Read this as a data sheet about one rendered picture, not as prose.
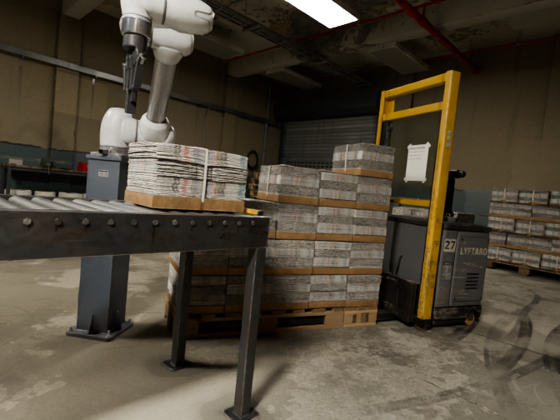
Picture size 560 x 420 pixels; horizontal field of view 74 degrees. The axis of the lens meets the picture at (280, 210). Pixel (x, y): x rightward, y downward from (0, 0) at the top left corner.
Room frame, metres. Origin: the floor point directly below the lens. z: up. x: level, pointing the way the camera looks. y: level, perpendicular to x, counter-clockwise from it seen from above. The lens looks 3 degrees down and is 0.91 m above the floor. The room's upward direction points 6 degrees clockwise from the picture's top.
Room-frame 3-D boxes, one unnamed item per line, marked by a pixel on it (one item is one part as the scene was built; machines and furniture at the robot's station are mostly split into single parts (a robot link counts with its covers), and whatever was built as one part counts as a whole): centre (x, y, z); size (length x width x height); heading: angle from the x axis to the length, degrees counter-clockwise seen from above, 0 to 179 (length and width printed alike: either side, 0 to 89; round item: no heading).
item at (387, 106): (3.26, -0.83, 0.97); 0.09 x 0.09 x 1.75; 24
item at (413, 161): (2.97, -0.99, 1.28); 0.57 x 0.01 x 0.65; 24
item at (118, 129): (2.12, 0.95, 1.17); 0.18 x 0.16 x 0.22; 115
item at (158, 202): (1.41, 0.46, 0.83); 0.29 x 0.16 x 0.04; 41
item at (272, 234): (2.49, 0.09, 0.40); 1.16 x 0.38 x 0.51; 114
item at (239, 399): (1.45, 0.07, 0.34); 0.06 x 0.06 x 0.68; 46
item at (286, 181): (2.54, -0.03, 0.95); 0.38 x 0.29 x 0.23; 25
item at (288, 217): (2.49, 0.09, 0.42); 1.17 x 0.39 x 0.83; 114
